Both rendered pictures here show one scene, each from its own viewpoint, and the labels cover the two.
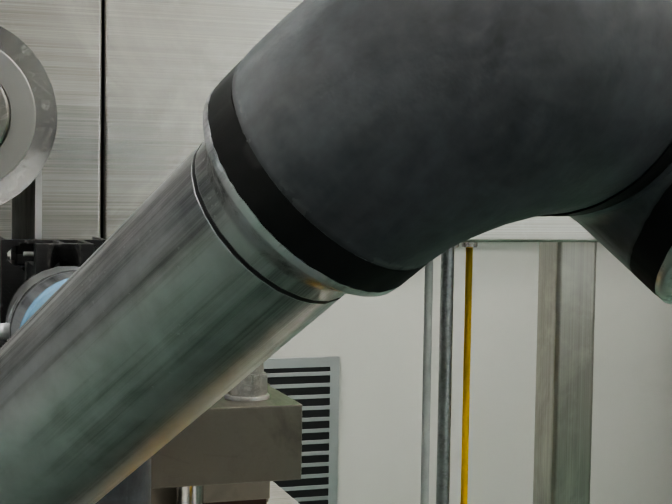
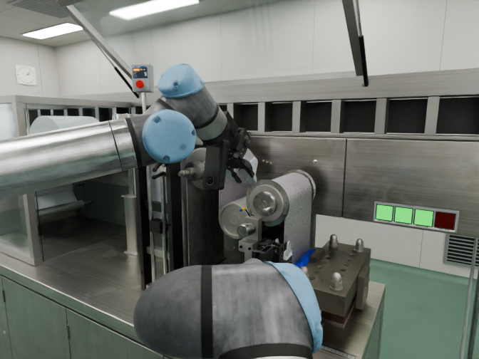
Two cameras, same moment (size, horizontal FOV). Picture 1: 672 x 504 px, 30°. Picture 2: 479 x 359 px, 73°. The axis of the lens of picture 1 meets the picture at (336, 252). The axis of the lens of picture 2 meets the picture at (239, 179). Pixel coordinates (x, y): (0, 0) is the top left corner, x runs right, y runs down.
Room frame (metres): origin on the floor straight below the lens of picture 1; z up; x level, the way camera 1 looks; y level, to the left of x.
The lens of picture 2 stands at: (0.23, -0.41, 1.50)
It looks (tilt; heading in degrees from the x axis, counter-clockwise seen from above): 10 degrees down; 50
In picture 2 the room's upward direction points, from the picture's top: straight up
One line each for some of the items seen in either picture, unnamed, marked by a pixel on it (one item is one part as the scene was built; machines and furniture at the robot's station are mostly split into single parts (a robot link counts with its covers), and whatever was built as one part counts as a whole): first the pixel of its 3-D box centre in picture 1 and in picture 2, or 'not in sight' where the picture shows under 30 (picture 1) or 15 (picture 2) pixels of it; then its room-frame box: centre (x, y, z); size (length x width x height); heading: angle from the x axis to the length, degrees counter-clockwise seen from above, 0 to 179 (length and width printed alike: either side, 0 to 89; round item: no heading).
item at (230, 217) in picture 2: not in sight; (251, 211); (1.01, 0.44, 1.17); 0.26 x 0.12 x 0.12; 19
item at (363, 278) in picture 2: not in sight; (363, 286); (1.18, 0.08, 0.96); 0.10 x 0.03 x 0.11; 19
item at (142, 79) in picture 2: not in sight; (142, 78); (0.78, 0.81, 1.66); 0.07 x 0.07 x 0.10; 45
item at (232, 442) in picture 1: (154, 402); (334, 271); (1.14, 0.16, 1.00); 0.40 x 0.16 x 0.06; 19
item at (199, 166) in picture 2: not in sight; (197, 170); (0.83, 0.51, 1.33); 0.06 x 0.06 x 0.06; 19
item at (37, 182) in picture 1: (25, 284); (298, 236); (1.07, 0.26, 1.11); 0.23 x 0.01 x 0.18; 19
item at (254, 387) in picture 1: (247, 369); (336, 280); (1.00, 0.07, 1.05); 0.04 x 0.04 x 0.04
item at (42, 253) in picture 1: (54, 303); (267, 260); (0.84, 0.19, 1.12); 0.12 x 0.08 x 0.09; 19
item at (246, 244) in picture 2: not in sight; (249, 265); (0.88, 0.30, 1.05); 0.06 x 0.05 x 0.31; 19
